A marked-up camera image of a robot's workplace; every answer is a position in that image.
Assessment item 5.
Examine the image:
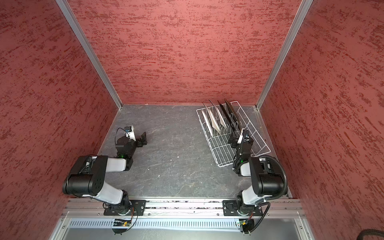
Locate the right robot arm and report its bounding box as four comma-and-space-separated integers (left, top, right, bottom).
228, 129, 288, 216

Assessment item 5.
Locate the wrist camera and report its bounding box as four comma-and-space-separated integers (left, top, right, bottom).
124, 126, 136, 141
237, 128, 245, 145

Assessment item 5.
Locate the white wire dish rack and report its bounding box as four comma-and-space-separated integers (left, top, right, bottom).
196, 101, 271, 168

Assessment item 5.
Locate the black plate yellow rim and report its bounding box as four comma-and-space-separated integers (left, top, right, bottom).
225, 99, 242, 131

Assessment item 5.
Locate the aluminium front rail frame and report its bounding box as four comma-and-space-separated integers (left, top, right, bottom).
50, 198, 315, 240

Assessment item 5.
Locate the corner aluminium profile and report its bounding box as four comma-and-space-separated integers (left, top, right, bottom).
56, 0, 124, 110
256, 0, 313, 111

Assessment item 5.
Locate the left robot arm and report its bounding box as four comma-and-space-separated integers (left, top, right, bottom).
62, 128, 148, 216

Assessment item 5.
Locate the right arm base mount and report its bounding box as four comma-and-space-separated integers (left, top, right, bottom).
222, 200, 263, 217

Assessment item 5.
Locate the right corner aluminium profile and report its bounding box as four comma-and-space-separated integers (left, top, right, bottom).
256, 0, 313, 111

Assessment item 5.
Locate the left corner aluminium profile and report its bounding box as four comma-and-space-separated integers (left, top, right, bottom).
56, 0, 124, 110

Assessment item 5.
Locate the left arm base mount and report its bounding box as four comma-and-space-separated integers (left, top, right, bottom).
103, 200, 147, 217

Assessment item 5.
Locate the white square plate black rim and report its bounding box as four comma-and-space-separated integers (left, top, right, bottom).
203, 103, 221, 137

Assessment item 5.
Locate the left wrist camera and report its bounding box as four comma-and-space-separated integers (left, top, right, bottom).
124, 126, 136, 141

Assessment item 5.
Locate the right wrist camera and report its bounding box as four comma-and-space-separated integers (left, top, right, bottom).
237, 128, 245, 145

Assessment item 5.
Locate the floral square plate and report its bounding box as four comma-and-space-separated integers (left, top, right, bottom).
218, 101, 236, 132

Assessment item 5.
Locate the white round bowl plate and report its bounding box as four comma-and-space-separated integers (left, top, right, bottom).
202, 110, 214, 138

